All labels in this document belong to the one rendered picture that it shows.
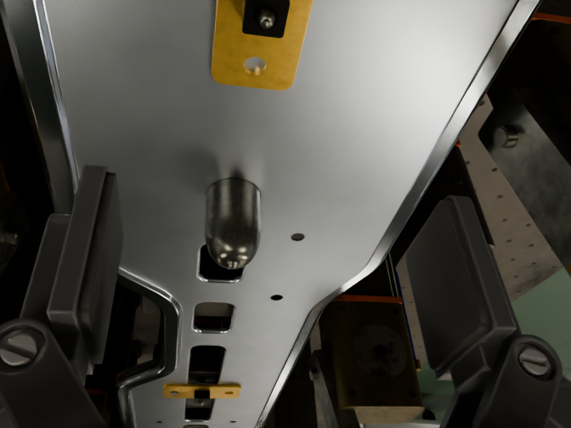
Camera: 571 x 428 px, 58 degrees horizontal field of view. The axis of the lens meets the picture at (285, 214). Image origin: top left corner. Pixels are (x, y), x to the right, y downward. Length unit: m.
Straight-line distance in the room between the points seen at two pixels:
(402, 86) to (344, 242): 0.13
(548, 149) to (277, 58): 0.14
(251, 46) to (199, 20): 0.02
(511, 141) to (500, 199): 0.59
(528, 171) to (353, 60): 0.11
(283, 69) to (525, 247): 0.84
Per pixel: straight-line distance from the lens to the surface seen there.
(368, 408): 0.55
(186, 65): 0.25
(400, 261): 0.41
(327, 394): 0.55
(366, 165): 0.30
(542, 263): 1.11
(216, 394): 0.61
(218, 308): 0.46
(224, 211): 0.28
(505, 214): 0.93
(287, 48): 0.24
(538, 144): 0.29
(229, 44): 0.23
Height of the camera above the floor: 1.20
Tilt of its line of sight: 37 degrees down
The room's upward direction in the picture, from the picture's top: 176 degrees clockwise
